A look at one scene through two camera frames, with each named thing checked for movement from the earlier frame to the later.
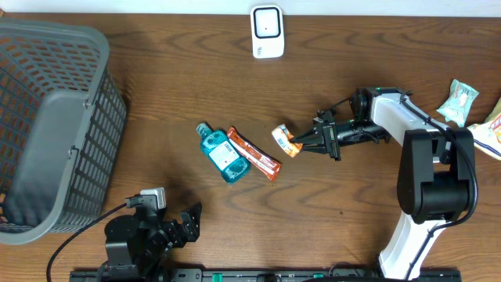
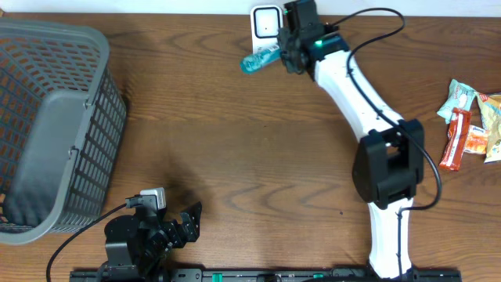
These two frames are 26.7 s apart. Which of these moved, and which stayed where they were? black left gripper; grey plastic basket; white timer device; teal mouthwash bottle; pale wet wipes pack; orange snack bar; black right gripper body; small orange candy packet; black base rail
Moved: teal mouthwash bottle; small orange candy packet; black right gripper body; orange snack bar
Stayed: white timer device; pale wet wipes pack; black left gripper; grey plastic basket; black base rail
